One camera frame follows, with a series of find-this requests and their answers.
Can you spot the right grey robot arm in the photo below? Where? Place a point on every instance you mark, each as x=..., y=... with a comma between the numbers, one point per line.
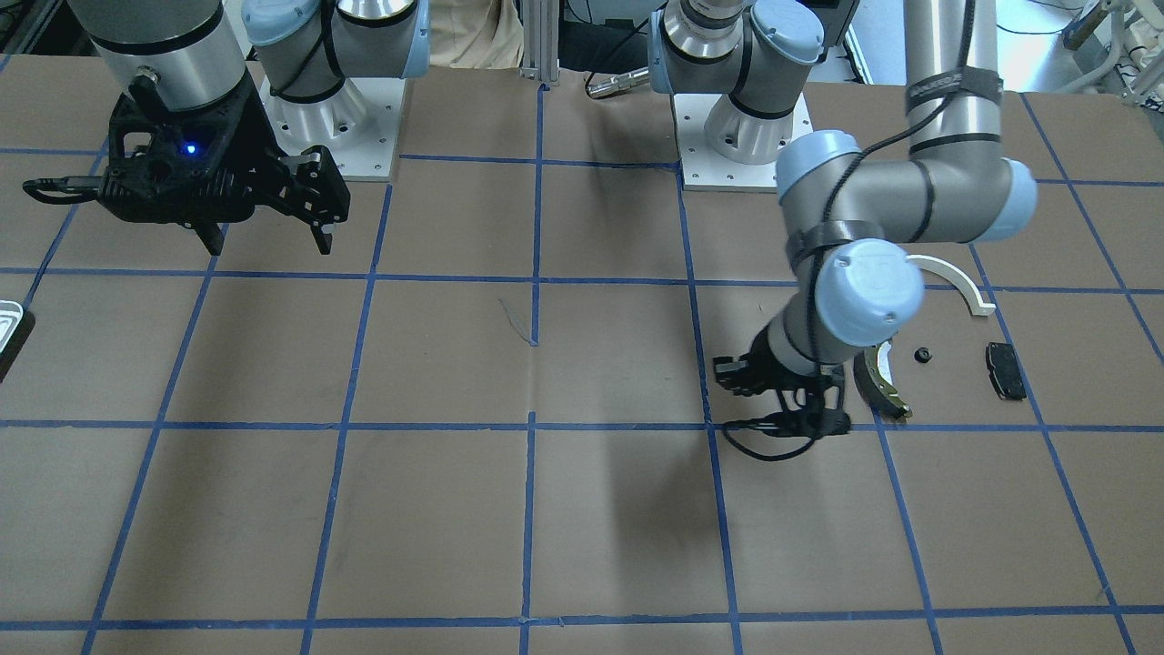
x=309, y=50

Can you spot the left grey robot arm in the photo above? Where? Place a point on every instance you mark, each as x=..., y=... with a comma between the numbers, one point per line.
x=849, y=210

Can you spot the small black brake pad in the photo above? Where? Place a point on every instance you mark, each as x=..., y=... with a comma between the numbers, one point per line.
x=1004, y=371

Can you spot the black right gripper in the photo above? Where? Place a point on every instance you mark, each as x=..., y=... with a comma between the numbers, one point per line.
x=257, y=130

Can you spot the person in beige shirt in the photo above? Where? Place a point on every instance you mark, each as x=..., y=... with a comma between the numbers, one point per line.
x=476, y=34

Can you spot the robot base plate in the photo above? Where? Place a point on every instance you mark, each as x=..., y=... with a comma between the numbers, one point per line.
x=359, y=125
x=723, y=150

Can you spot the white curved part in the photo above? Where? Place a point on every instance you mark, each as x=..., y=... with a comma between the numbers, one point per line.
x=977, y=304

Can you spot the dark curved brake shoe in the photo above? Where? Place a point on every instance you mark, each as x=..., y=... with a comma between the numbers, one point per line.
x=873, y=379

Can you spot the aluminium frame post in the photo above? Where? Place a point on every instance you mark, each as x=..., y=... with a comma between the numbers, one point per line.
x=540, y=21

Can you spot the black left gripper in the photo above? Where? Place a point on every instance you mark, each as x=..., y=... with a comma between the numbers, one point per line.
x=771, y=368

